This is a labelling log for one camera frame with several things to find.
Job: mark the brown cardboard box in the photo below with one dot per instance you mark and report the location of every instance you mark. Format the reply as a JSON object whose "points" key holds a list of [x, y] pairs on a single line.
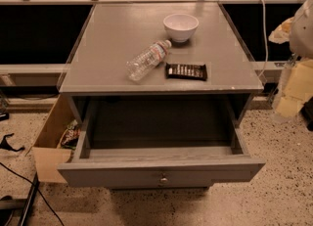
{"points": [[47, 155]]}

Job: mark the clear plastic water bottle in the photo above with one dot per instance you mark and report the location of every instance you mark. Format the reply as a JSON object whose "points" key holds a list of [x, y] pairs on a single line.
{"points": [[147, 60]]}

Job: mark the black metal floor stand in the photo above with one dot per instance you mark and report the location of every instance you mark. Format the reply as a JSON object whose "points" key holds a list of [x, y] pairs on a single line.
{"points": [[8, 205]]}

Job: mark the grey wooden nightstand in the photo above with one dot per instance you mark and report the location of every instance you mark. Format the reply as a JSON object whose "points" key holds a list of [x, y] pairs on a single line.
{"points": [[116, 33]]}

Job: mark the open grey top drawer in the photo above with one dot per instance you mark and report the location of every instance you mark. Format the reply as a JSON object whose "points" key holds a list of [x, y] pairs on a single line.
{"points": [[129, 142]]}

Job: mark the black clip on floor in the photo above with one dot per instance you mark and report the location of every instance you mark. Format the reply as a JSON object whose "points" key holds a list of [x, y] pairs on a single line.
{"points": [[4, 145]]}

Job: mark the dark chocolate bar wrapper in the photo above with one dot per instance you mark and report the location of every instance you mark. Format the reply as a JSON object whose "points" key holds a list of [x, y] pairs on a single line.
{"points": [[183, 71]]}

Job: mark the round metal drawer knob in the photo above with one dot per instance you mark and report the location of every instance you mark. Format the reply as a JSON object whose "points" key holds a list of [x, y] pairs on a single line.
{"points": [[163, 179]]}

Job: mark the colourful snack bag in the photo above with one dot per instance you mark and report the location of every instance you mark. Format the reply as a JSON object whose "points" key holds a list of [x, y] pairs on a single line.
{"points": [[70, 136]]}

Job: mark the white ceramic bowl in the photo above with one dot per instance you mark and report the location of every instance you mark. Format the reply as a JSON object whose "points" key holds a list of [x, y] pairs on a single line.
{"points": [[180, 27]]}

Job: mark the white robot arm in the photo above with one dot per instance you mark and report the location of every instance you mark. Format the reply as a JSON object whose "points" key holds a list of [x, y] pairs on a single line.
{"points": [[296, 83]]}

